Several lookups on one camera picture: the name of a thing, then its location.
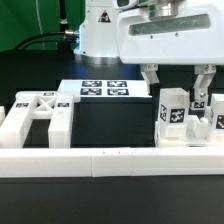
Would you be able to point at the white chair back frame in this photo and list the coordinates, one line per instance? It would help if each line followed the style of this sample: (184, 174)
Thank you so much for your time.
(55, 106)

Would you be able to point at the white chair seat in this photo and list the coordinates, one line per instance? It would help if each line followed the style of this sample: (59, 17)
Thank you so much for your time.
(193, 132)

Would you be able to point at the white U-shaped fence wall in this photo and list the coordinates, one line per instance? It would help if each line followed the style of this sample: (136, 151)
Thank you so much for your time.
(104, 162)

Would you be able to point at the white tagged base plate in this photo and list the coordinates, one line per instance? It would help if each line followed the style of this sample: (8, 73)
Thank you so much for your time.
(105, 88)

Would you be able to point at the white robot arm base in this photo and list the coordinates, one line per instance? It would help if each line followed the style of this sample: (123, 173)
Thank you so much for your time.
(97, 33)

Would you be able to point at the white tagged nut cube right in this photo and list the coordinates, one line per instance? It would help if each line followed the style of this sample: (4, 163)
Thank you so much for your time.
(197, 106)

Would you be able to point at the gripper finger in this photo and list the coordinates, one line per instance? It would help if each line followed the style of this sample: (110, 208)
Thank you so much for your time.
(204, 75)
(149, 74)

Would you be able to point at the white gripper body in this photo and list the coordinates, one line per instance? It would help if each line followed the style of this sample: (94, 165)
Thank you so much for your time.
(171, 33)

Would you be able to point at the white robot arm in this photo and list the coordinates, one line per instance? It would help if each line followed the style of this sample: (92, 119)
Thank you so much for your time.
(151, 33)

